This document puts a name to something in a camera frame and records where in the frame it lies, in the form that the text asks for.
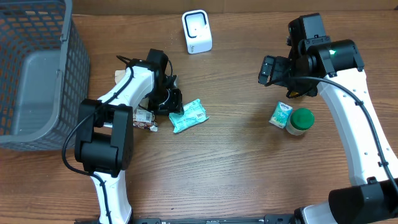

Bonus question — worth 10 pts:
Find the brown snack bag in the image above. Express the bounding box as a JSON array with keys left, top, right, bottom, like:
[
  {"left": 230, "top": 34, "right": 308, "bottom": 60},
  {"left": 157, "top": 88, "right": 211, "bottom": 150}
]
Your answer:
[{"left": 114, "top": 69, "right": 159, "bottom": 133}]

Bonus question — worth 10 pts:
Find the teal snack packet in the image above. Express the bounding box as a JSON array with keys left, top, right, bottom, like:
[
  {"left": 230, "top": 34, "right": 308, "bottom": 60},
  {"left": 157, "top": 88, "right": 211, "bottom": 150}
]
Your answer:
[{"left": 169, "top": 99, "right": 210, "bottom": 133}]

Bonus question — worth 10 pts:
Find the teal tissue pack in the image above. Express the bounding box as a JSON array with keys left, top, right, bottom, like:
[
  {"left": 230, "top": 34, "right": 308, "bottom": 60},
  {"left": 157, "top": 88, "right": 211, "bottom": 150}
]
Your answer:
[{"left": 269, "top": 101, "right": 293, "bottom": 129}]

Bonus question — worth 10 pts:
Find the green lid jar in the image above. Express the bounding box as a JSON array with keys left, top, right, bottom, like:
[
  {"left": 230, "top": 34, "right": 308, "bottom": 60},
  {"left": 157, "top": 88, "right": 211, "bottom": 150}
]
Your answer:
[{"left": 285, "top": 108, "right": 315, "bottom": 136}]

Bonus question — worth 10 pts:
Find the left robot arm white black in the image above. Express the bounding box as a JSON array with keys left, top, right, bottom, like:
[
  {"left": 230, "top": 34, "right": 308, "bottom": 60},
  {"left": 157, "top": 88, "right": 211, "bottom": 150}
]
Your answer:
[{"left": 69, "top": 49, "right": 183, "bottom": 223}]

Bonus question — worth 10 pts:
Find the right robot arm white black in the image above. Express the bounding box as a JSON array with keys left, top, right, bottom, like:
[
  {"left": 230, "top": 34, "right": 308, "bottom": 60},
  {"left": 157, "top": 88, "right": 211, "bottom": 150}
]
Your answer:
[{"left": 258, "top": 13, "right": 397, "bottom": 223}]

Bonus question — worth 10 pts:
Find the white barcode scanner stand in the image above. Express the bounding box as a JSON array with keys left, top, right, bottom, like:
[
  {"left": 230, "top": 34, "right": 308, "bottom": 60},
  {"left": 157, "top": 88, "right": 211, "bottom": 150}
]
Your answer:
[{"left": 182, "top": 9, "right": 213, "bottom": 54}]

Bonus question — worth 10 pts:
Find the dark grey plastic basket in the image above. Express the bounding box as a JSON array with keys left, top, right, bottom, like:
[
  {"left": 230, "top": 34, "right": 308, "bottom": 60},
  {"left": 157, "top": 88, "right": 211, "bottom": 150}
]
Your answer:
[{"left": 1, "top": 0, "right": 90, "bottom": 151}]

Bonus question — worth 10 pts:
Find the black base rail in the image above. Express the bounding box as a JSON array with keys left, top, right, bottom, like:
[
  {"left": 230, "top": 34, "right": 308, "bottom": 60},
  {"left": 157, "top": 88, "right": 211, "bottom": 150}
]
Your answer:
[{"left": 74, "top": 211, "right": 312, "bottom": 224}]

